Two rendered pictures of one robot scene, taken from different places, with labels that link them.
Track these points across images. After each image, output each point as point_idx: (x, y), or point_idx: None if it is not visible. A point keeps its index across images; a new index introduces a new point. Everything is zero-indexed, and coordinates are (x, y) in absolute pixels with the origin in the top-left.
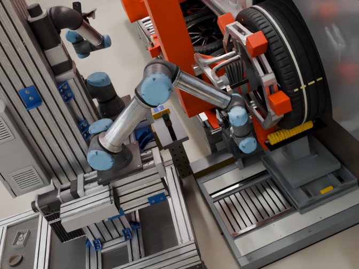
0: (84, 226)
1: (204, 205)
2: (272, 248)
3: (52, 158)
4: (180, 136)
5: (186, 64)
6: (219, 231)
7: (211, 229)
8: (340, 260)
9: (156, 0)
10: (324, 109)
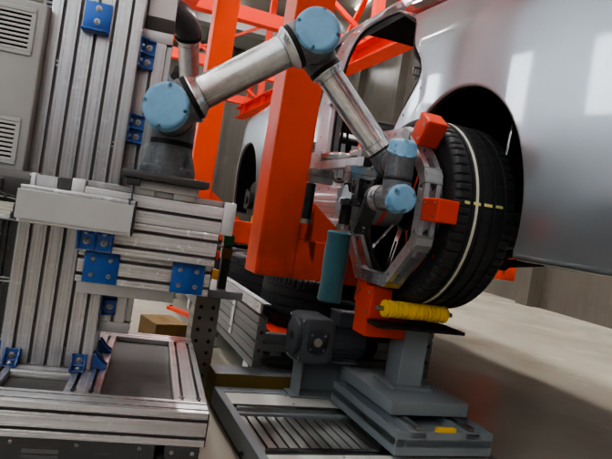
0: (52, 221)
1: (214, 423)
2: None
3: (56, 137)
4: (230, 290)
5: (290, 188)
6: (233, 454)
7: (219, 449)
8: None
9: (296, 82)
10: (484, 273)
